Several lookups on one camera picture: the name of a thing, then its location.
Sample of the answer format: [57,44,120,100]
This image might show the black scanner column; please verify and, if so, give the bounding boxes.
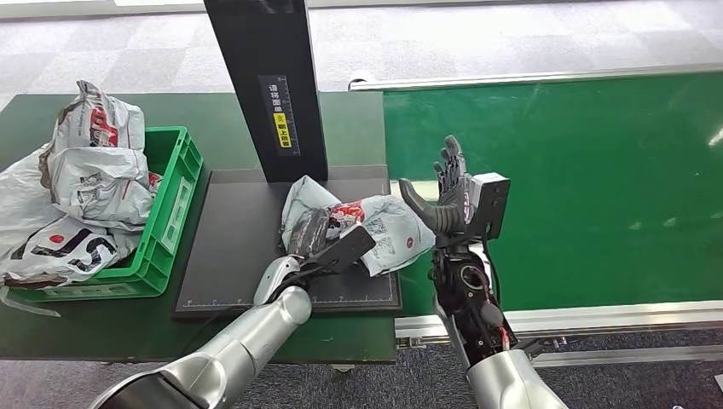
[202,0,329,183]

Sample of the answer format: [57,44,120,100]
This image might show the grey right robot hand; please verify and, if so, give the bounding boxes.
[399,134,478,239]

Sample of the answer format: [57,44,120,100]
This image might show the green conveyor belt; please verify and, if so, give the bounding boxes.
[383,72,723,317]

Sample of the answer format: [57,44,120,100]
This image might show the grey mailer large black letters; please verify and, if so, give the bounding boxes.
[0,214,142,291]

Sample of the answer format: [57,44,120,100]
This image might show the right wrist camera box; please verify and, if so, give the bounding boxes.
[470,171,512,241]

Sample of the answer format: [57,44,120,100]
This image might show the grey mailer bag red print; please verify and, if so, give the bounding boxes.
[281,175,436,278]

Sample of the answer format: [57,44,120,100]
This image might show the black scanner base plate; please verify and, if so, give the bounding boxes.
[171,164,403,322]

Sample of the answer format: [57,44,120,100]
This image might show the green plastic crate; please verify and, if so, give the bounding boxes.
[11,125,203,303]

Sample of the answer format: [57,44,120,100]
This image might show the silver conveyor frame bar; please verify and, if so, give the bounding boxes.
[530,343,723,368]

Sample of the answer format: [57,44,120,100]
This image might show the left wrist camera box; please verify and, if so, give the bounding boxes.
[302,224,378,278]

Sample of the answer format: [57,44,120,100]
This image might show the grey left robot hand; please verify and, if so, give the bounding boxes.
[286,207,333,261]

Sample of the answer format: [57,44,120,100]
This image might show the black yellow column label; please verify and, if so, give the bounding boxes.
[257,74,302,158]

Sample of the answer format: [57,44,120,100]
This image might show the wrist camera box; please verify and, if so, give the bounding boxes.
[302,224,378,278]
[470,171,512,241]

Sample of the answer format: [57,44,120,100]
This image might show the silver conveyor side rail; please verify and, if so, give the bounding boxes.
[394,299,723,345]
[347,61,723,91]

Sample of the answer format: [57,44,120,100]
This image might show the plain grey mailer bag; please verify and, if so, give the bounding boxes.
[0,143,63,255]

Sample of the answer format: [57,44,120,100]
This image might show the crumpled grey mailer red logo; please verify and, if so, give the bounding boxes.
[53,79,147,153]

